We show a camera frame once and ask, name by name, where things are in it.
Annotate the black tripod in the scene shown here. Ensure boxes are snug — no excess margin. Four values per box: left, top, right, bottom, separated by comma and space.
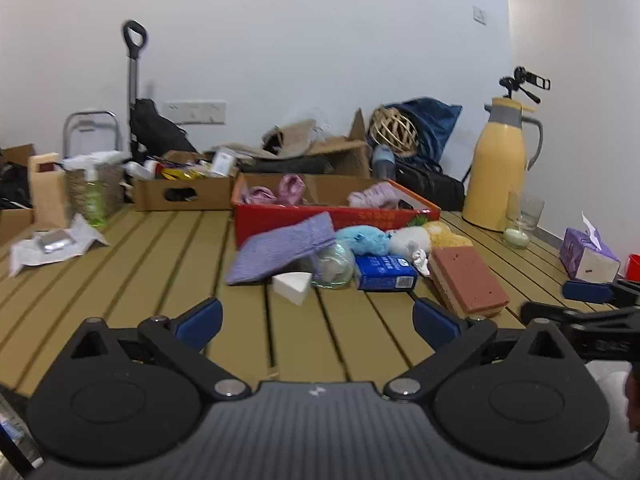
498, 66, 552, 105

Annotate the purple tissue pack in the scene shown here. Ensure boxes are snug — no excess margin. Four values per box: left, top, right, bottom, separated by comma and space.
559, 211, 621, 282

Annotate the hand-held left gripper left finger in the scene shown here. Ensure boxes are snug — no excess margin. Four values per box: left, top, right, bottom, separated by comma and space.
64, 296, 253, 402

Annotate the red cardboard box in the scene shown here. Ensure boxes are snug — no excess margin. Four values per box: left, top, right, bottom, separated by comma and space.
231, 172, 442, 250

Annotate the blue water bottle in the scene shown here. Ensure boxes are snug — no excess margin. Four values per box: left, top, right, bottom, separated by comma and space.
371, 144, 397, 181

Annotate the woven basket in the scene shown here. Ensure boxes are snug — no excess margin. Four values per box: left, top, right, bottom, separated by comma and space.
65, 152, 126, 221

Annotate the white crumpled paper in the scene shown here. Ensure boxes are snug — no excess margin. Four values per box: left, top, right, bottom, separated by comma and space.
9, 214, 110, 277

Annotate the beige cloth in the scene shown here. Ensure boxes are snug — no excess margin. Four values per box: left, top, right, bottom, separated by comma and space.
212, 119, 321, 161

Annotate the pink plush slipper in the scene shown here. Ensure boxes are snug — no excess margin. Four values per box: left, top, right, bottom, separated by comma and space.
277, 174, 307, 206
241, 186, 276, 206

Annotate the black cloth bag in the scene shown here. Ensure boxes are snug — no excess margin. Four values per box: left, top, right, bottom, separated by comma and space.
130, 98, 198, 158

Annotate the purple plush toy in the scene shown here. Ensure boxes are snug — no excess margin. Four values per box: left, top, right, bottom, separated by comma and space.
347, 182, 401, 209

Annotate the yellow thermos jug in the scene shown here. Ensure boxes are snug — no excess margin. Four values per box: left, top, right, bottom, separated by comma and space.
461, 97, 543, 233

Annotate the black trolley handle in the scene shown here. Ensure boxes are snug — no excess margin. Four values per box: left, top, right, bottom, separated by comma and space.
122, 20, 149, 161

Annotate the pale wooden box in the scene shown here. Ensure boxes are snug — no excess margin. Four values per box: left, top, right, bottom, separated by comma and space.
27, 152, 68, 231

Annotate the small brown cardboard box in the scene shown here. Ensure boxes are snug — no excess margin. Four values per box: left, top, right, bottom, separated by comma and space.
0, 144, 36, 243

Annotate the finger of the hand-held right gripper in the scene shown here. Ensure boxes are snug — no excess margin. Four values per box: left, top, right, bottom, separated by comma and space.
520, 301, 603, 335
562, 279, 640, 307

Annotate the purple cloth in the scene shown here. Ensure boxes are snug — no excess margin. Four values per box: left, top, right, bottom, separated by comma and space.
225, 211, 337, 286

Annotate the yellow sponge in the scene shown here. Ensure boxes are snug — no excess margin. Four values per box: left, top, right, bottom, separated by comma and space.
424, 221, 473, 250

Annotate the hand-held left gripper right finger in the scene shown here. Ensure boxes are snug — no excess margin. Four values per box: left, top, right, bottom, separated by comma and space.
382, 297, 587, 403

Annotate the brown cardboard box with clutter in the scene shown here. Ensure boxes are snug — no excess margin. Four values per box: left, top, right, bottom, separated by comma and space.
132, 150, 240, 212

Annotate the blue plush toy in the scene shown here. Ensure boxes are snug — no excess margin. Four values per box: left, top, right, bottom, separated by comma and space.
335, 225, 392, 256

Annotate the white wall socket panel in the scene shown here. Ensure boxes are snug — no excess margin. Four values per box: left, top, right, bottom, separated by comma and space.
165, 101, 227, 126

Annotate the open brown cardboard box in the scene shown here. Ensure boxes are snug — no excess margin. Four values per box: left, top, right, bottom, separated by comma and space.
260, 108, 373, 178

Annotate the white wedge sponge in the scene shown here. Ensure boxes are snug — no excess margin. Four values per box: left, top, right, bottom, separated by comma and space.
271, 271, 312, 307

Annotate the blue cloth bag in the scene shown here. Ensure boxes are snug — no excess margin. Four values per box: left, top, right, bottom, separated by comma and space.
370, 96, 463, 166

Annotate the grey metal frame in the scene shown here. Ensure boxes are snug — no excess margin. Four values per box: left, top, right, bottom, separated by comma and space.
62, 110, 122, 158

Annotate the wicker ball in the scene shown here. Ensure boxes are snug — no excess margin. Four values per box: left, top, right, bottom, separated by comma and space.
370, 106, 420, 157

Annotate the white plush toy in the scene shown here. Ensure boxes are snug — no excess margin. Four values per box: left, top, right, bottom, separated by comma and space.
387, 227, 433, 277

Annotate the clear glass with candle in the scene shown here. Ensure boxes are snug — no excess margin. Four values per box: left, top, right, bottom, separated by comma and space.
502, 191, 545, 250

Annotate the pink sponge block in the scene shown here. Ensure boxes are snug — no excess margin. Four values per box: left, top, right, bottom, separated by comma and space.
430, 246, 511, 318

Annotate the silver foil packet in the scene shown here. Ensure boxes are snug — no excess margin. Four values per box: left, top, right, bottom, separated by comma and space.
39, 230, 75, 253

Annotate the blue paper packet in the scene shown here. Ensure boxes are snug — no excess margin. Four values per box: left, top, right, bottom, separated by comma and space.
354, 254, 418, 292

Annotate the green bottle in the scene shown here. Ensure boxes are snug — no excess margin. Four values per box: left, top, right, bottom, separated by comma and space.
82, 180, 108, 228

